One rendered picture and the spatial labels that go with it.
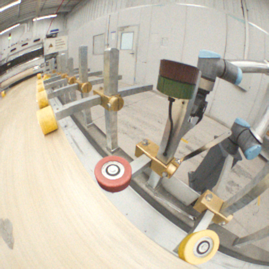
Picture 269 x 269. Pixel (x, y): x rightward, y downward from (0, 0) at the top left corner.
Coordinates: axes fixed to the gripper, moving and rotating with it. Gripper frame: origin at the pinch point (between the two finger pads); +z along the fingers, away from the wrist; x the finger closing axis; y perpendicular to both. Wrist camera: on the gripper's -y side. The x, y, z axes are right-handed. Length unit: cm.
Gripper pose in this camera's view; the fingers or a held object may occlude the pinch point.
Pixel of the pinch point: (188, 127)
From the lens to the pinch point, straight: 58.8
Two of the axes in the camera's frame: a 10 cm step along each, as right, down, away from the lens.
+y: 7.3, -4.1, 5.5
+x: -6.8, -5.0, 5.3
